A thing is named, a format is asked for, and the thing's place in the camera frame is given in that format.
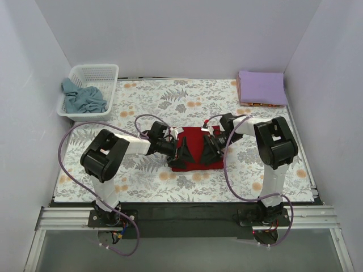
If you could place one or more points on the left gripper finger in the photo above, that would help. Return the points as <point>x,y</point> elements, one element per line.
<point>177,164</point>
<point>183,152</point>

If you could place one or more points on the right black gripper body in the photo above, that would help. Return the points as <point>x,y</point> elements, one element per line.
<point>209,147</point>

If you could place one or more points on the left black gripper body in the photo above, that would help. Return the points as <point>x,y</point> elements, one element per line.
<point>176,152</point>

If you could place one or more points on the red t shirt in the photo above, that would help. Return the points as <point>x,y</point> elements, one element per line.
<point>195,143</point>

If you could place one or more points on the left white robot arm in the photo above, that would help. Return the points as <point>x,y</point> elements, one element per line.
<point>103,157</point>

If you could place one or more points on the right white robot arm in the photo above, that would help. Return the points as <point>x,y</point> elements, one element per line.
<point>276,147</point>

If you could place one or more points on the folded purple t shirt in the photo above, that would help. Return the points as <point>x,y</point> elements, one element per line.
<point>261,88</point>

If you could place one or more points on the white plastic basket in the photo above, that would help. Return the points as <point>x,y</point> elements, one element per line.
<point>101,76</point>

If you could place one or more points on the blue-grey t shirt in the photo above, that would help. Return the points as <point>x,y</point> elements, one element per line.
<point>82,100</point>

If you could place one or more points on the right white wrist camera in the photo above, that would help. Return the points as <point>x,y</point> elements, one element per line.
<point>207,128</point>

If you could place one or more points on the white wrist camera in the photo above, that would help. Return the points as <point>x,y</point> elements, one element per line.
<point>207,128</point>
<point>175,132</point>

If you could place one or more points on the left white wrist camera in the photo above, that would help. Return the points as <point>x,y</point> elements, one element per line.
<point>175,132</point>

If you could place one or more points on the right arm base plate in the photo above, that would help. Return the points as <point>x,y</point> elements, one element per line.
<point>249,216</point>

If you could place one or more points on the aluminium rail frame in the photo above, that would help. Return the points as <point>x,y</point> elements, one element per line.
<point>188,237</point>

